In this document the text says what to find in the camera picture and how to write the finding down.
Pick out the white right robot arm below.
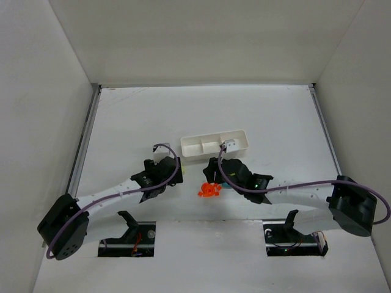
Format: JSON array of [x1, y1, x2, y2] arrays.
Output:
[[203, 157, 377, 237]]

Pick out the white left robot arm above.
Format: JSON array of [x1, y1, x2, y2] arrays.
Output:
[[37, 156, 183, 261]]

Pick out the orange lego pieces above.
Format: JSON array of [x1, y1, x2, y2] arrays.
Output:
[[198, 183, 222, 197]]

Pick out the white divided plastic tray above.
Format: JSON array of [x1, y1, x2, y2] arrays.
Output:
[[180, 130, 249, 162]]

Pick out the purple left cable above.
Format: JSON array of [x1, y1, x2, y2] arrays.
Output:
[[45, 143, 180, 261]]

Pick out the purple cable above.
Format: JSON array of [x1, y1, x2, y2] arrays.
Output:
[[45, 143, 180, 261], [217, 143, 391, 226]]

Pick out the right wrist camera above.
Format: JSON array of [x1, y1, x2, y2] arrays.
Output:
[[221, 139, 239, 159]]

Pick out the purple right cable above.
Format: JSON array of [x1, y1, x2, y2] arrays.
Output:
[[217, 143, 391, 226]]

